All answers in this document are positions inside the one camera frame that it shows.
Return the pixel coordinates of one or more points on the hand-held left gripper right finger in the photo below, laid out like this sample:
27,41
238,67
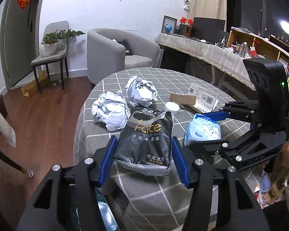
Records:
180,161

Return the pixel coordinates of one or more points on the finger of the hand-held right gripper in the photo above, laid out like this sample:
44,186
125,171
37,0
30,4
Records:
207,147
214,115

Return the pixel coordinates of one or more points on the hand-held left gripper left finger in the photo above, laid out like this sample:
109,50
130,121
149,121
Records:
108,160

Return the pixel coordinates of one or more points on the blue tissue packet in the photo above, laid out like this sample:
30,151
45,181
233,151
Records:
202,131

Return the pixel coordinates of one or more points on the white printed card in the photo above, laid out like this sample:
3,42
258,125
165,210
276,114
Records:
203,95

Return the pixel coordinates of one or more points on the black tissue packet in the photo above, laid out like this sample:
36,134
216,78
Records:
144,144

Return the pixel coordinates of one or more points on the white paper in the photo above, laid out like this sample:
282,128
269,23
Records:
109,110
141,91

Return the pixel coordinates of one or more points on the flat brown cardboard box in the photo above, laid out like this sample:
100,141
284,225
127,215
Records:
181,98

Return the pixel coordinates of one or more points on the white round lid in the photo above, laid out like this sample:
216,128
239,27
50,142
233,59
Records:
172,107

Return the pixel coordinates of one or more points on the grey checked tablecloth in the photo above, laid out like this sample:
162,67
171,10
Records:
154,197

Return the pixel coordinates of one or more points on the wooden bookshelf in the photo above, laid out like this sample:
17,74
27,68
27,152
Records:
267,45

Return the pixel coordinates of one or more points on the clear plastic bottle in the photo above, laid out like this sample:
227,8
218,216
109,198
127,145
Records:
106,213

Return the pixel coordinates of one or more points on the beige fringed desk cloth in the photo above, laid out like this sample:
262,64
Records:
207,51

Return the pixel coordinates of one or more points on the large round ceiling light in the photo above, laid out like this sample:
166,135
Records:
288,28

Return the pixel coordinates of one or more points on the black monitor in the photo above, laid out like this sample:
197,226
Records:
207,27

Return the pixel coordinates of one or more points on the brown wooden box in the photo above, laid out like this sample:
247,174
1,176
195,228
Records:
185,30

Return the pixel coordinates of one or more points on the small red flags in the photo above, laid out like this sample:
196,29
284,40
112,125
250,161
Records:
186,20

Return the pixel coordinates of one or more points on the small blue globe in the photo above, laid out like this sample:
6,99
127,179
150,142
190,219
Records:
167,27

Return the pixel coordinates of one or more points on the dark table leg with sock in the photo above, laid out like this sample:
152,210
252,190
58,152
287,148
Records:
7,160

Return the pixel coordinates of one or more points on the long cardboard box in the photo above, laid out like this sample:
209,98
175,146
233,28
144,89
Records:
31,85

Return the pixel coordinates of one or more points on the grey armchair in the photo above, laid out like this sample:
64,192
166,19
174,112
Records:
103,53

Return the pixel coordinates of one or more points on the white lace tablecloth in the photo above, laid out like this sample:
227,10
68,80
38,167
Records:
2,122

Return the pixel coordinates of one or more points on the black cushion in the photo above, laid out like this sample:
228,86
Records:
125,47

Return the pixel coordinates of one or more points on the grey chair with black legs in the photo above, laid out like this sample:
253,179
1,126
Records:
49,61

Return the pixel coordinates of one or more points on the potted green plant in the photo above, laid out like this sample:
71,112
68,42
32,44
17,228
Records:
48,49
69,33

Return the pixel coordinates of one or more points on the grey-green door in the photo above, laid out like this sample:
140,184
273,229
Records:
19,41

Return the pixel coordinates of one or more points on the red diamond door decoration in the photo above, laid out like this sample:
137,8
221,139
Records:
23,0

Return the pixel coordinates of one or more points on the white picture frame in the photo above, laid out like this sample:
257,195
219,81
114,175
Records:
173,21

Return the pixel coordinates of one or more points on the white security camera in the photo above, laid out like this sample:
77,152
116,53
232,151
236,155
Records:
187,1

